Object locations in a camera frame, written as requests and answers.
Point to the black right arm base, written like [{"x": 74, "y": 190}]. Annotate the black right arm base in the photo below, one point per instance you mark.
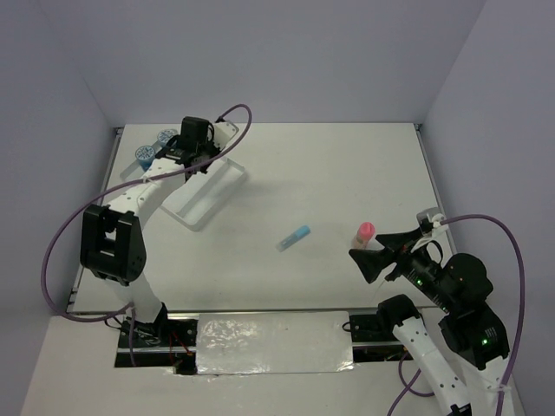
[{"x": 371, "y": 342}]

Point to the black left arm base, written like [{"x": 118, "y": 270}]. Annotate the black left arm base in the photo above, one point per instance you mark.
[{"x": 166, "y": 342}]

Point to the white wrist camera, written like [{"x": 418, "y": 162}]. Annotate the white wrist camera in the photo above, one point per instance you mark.
[
  {"x": 224, "y": 132},
  {"x": 429, "y": 223}
]

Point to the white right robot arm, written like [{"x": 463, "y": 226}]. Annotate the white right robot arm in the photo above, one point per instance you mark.
[{"x": 470, "y": 329}]

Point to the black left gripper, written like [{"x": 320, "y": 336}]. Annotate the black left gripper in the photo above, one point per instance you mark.
[{"x": 214, "y": 149}]

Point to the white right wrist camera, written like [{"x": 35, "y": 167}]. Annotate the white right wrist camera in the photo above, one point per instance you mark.
[{"x": 429, "y": 223}]

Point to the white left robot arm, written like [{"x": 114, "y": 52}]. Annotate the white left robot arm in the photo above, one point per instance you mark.
[{"x": 113, "y": 247}]

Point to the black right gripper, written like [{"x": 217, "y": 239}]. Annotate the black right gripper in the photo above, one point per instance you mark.
[{"x": 369, "y": 261}]

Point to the blue highlighter marker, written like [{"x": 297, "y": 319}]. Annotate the blue highlighter marker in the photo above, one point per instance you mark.
[{"x": 293, "y": 238}]

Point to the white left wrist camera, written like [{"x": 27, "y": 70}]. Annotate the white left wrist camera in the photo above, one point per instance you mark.
[{"x": 224, "y": 132}]

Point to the silver foil cover plate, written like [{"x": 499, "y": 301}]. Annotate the silver foil cover plate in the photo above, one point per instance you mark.
[{"x": 273, "y": 343}]

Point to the white compartment tray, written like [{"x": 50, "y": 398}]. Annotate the white compartment tray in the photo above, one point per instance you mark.
[{"x": 192, "y": 203}]

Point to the pink capped bottle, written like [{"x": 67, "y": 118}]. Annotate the pink capped bottle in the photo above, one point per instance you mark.
[{"x": 363, "y": 236}]

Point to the blue slime jar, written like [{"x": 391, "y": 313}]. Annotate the blue slime jar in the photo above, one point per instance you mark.
[
  {"x": 144, "y": 156},
  {"x": 164, "y": 136}
]

